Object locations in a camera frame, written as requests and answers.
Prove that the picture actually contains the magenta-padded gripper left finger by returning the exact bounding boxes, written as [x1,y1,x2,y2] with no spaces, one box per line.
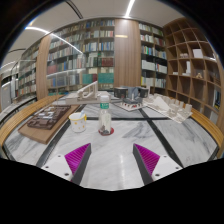
[41,142,93,187]

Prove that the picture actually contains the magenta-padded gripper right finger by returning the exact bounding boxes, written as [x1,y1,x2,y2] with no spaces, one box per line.
[132,142,184,187]

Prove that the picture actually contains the clear green-labelled water bottle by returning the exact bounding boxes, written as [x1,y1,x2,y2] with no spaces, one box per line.
[97,94,113,136]

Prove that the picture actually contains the white yellow-rimmed mug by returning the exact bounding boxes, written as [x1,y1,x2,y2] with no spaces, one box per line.
[68,111,88,134]

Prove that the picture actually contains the flat round red coaster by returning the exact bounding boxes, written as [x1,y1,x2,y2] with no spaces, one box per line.
[97,126,116,137]

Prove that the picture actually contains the brown architectural model on board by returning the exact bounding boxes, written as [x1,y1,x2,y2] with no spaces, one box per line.
[17,104,81,145]

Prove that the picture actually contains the white clustered buildings model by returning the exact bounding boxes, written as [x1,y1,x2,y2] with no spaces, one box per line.
[143,93,194,125]

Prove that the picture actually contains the long white building model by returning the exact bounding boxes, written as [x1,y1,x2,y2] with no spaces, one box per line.
[64,80,111,106]

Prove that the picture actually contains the curved wooden slatted rim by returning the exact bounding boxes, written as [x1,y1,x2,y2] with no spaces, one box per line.
[0,94,224,160]

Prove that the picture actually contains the wooden cubby shelf unit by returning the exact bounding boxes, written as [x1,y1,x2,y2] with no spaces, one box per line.
[162,16,224,132]

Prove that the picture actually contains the ceiling light strips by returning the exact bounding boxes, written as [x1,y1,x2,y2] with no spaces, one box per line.
[0,0,136,90]

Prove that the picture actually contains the tall bookshelf wall with books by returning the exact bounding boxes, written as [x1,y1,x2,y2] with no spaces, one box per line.
[12,17,168,101]

